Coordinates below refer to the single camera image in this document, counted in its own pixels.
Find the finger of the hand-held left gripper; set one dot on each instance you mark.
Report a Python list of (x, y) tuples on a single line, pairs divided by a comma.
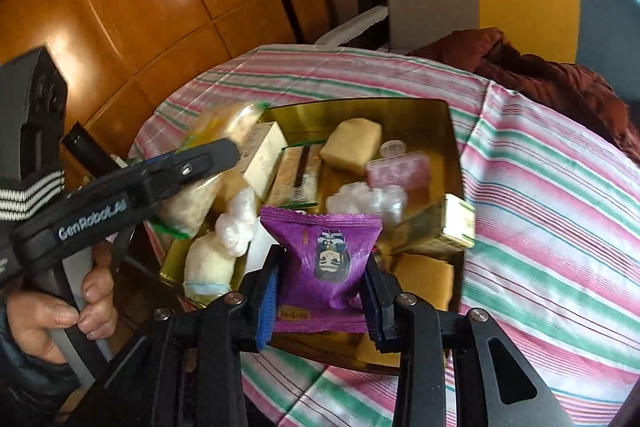
[(187, 169), (157, 162)]

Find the gold and green box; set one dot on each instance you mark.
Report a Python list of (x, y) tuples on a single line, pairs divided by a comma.
[(440, 227)]

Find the wide white green snack bar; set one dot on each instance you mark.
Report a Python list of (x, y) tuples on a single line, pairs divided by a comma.
[(200, 207)]

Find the narrow yellow green snack bar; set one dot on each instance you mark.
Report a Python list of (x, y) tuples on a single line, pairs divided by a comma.
[(295, 172)]

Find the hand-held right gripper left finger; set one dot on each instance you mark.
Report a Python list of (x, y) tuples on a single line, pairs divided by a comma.
[(267, 307)]

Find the white cloth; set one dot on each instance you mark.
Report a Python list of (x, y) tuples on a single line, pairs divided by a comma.
[(210, 264)]

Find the purple snack packet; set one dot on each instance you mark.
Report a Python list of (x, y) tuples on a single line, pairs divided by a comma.
[(320, 267)]

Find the maroon jacket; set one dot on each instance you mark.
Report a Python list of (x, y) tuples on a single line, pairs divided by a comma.
[(550, 82)]

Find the pale yellow sponge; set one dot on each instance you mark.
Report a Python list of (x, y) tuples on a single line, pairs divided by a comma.
[(350, 144)]

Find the white plastic bag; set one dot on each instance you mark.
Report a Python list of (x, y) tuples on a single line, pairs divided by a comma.
[(370, 202), (237, 222)]

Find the gold metal tin tray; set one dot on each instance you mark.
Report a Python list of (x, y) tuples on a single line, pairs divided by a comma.
[(415, 127)]

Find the white and gold box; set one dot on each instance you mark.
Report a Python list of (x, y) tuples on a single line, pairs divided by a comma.
[(262, 157)]

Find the striped tablecloth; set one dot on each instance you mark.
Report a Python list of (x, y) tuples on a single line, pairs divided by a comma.
[(550, 207)]

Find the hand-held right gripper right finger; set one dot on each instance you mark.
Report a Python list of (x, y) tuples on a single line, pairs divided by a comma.
[(376, 302)]

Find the large yellow sponge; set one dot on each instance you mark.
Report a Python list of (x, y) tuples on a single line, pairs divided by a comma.
[(425, 279)]

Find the person's left hand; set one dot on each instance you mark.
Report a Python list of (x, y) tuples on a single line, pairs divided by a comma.
[(35, 322)]

